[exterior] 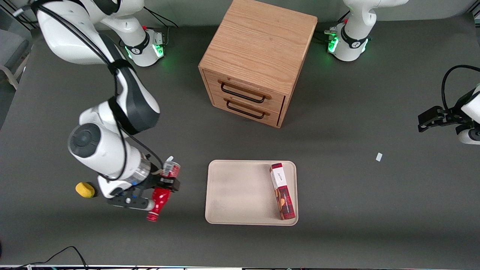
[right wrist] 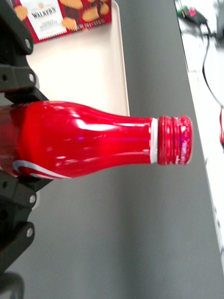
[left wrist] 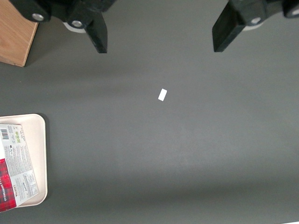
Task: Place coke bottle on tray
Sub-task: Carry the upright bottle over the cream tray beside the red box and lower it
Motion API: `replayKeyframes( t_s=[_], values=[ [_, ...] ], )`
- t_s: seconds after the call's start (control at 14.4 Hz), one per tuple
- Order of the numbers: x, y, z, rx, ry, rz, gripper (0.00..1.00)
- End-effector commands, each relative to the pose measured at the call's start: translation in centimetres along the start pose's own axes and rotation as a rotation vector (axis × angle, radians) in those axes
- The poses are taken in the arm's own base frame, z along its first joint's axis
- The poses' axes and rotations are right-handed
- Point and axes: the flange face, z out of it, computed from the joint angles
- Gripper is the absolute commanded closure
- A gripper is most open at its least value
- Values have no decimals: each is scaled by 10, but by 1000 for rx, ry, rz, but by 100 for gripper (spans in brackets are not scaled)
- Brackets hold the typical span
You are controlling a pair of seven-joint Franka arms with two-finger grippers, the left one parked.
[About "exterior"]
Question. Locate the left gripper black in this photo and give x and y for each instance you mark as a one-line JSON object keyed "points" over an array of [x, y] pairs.
{"points": [[452, 113]]}

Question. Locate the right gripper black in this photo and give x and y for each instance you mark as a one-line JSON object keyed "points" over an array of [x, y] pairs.
{"points": [[155, 179]]}

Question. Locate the red coke bottle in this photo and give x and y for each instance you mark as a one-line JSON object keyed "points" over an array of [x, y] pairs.
{"points": [[160, 200]]}

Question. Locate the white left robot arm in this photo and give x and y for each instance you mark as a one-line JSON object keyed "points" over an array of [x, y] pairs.
{"points": [[352, 26]]}

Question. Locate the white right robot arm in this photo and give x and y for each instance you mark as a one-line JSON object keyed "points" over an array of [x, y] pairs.
{"points": [[101, 150]]}

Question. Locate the beige plastic tray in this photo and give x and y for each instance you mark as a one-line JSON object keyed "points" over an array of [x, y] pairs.
{"points": [[240, 195]]}

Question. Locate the small white paper piece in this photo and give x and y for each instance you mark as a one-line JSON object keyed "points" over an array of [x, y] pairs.
{"points": [[379, 156]]}

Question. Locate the yellow lemon toy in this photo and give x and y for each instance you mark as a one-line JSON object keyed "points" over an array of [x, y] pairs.
{"points": [[85, 190]]}

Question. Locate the red cookie box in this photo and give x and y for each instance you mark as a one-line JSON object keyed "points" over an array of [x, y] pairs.
{"points": [[283, 191]]}

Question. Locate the wooden drawer cabinet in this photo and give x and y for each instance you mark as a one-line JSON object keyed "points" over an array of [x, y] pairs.
{"points": [[258, 41]]}

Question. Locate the grey chair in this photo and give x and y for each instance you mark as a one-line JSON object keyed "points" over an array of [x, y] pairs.
{"points": [[13, 52]]}

